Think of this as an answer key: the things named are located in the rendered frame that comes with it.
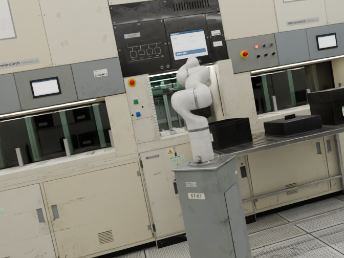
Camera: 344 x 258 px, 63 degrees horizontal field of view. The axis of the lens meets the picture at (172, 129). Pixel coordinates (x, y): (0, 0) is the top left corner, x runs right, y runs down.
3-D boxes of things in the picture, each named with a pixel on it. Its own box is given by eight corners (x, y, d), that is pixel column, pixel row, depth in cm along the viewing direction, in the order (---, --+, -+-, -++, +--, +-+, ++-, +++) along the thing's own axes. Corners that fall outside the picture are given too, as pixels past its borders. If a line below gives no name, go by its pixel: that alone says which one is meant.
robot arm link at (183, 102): (208, 129, 153) (200, 85, 151) (175, 134, 156) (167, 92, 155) (209, 127, 165) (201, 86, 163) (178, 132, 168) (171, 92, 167)
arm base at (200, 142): (212, 165, 148) (205, 131, 147) (181, 167, 159) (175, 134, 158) (226, 156, 164) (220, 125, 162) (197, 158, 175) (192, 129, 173)
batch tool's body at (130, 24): (158, 251, 224) (108, 3, 210) (146, 212, 317) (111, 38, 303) (259, 223, 239) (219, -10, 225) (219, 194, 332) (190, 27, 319)
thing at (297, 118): (286, 137, 188) (283, 118, 188) (263, 135, 217) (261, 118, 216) (324, 129, 194) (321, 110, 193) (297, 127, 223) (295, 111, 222)
